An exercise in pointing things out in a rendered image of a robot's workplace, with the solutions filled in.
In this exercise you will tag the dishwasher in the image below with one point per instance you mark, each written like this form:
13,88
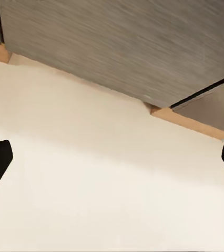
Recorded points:
157,51

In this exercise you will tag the cabinet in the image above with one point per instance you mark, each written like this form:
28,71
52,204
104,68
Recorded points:
205,106

